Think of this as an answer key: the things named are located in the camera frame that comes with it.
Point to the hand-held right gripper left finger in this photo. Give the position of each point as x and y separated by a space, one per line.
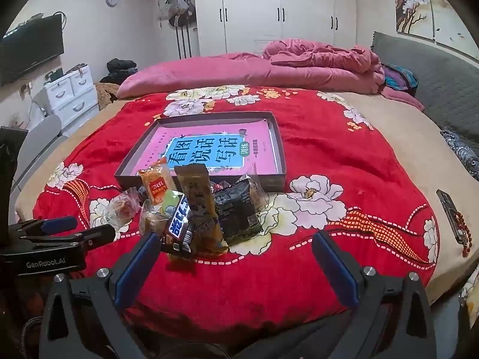
136 269

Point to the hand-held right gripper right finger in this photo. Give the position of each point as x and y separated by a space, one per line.
336 269

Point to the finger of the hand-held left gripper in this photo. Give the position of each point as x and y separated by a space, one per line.
93 236
60 224

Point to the clear red pastry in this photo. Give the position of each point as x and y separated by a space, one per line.
121 209

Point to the clear green pastry packet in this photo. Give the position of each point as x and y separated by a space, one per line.
153 224

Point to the dark brown chocolate bar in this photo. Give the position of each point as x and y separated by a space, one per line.
179 228

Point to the dark brown cake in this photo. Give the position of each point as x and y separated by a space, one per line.
143 194

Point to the green-topped clear snack packet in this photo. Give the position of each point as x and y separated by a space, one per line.
170 204

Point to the orange pastry packet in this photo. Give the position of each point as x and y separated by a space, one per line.
157 183

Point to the long yellow snack packet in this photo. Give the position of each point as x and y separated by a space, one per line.
198 194

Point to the grey shallow cardboard box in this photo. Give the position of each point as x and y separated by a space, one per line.
273 183

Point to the clear crispy snack packet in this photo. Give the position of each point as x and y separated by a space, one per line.
258 194

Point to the black green-pea snack packet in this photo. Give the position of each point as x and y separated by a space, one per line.
235 213

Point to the red floral blanket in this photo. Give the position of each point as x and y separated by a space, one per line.
318 149

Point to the black phone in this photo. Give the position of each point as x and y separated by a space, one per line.
447 205

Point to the white drawer cabinet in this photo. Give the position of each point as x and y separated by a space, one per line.
71 93

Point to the pink book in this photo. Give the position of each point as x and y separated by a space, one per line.
209 153

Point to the brown fuzzy blanket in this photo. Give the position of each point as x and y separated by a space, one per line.
106 95

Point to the beige bed sheet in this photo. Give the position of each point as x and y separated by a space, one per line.
411 138

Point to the dark clothes pile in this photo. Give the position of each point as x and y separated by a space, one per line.
121 69

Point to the dark patterned cloth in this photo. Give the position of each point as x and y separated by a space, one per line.
462 153

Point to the black television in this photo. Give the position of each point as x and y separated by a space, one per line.
30 52

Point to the teal purple cloth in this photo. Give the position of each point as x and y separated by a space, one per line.
400 78

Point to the grey padded headboard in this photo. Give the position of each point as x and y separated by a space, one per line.
430 82

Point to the pink quilt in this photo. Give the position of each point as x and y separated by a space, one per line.
224 71

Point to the hanging hats and bags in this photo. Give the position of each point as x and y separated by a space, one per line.
179 11

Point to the white wardrobe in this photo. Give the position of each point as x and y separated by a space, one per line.
262 7

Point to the floral wall art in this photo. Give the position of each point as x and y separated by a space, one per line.
411 3

